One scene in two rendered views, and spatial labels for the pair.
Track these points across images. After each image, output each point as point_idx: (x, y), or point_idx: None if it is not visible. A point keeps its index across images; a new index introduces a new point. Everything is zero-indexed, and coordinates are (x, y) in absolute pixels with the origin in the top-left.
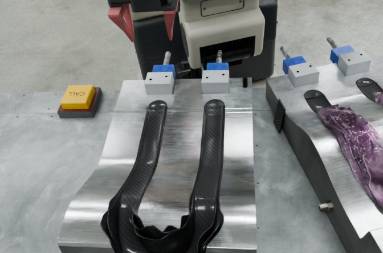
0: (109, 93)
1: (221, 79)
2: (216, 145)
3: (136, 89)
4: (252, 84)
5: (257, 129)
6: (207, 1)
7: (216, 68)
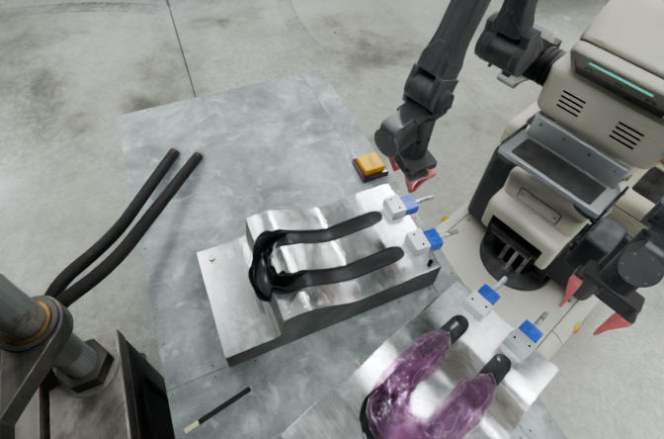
0: (389, 179)
1: (417, 244)
2: (364, 270)
3: (383, 195)
4: (556, 287)
5: (415, 296)
6: (527, 192)
7: (432, 236)
